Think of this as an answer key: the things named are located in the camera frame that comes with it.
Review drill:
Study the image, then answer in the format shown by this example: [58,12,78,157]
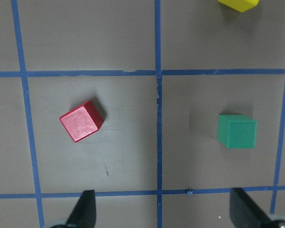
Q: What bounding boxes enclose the green block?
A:
[217,114,257,149]

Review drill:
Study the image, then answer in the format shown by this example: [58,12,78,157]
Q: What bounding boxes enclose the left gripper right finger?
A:
[229,188,276,228]

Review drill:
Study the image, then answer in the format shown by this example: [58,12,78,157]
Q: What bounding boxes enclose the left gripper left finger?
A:
[64,190,96,228]

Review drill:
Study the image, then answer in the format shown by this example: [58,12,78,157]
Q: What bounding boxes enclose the yellow block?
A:
[218,0,259,13]

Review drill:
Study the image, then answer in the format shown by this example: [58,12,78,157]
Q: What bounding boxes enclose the red block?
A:
[59,101,104,143]

